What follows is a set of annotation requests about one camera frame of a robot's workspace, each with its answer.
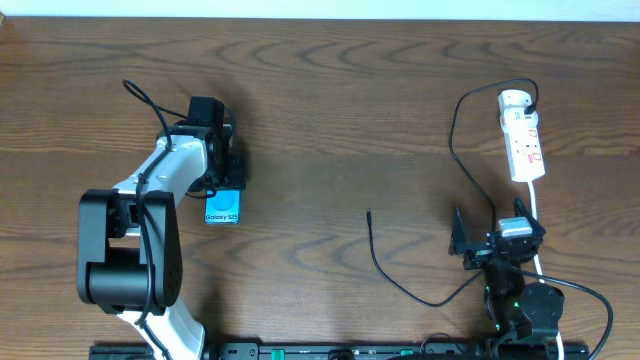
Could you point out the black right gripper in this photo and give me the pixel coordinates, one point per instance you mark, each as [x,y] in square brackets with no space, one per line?
[459,245]

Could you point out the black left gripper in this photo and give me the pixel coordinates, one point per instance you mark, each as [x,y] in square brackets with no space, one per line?
[235,170]

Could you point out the blue screen smartphone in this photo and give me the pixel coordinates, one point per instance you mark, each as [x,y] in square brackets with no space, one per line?
[222,207]

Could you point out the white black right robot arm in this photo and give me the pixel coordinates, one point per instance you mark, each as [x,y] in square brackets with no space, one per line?
[525,314]

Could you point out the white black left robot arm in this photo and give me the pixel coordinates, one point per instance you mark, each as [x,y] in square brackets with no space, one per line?
[129,260]

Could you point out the white power strip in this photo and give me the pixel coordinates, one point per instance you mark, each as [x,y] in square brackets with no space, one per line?
[519,126]

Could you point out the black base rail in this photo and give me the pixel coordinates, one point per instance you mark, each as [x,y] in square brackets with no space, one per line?
[439,349]

